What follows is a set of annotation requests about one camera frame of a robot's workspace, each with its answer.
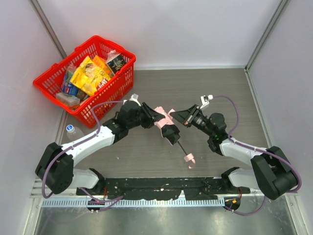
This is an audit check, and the pink folding umbrella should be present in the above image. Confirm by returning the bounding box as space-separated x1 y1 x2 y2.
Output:
154 106 196 169

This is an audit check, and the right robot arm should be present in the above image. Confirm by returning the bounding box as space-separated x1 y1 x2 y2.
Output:
170 105 300 200

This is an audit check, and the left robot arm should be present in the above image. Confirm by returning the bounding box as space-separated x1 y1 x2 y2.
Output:
35 100 165 198

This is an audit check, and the red and white snack packet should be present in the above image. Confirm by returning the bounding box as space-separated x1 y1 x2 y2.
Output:
96 77 110 91

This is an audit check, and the black box with gold print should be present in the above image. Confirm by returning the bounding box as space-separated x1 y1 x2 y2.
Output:
106 54 126 74

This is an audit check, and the red plastic shopping basket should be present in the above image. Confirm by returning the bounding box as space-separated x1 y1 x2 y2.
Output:
33 35 136 128

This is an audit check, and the orange snack box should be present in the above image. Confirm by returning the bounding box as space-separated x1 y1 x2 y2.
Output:
92 55 114 78

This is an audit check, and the yellow snack bag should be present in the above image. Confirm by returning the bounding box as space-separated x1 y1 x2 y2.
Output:
70 56 111 96

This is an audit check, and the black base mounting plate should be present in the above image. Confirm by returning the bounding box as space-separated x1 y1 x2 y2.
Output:
87 177 250 201

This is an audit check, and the plastic bottle with blue cap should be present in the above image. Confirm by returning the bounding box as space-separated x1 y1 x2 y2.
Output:
66 124 84 141

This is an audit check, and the clear plastic container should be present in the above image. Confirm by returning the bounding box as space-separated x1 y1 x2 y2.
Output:
56 92 80 107

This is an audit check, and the blue snack packet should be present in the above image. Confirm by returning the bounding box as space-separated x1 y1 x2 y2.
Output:
61 71 78 96

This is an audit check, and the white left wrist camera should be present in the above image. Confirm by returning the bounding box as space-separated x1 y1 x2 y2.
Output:
123 94 141 106

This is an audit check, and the aluminium frame rail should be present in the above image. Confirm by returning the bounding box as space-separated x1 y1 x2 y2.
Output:
30 178 77 198

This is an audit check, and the white slotted cable duct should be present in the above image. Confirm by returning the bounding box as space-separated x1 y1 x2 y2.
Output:
42 197 225 208

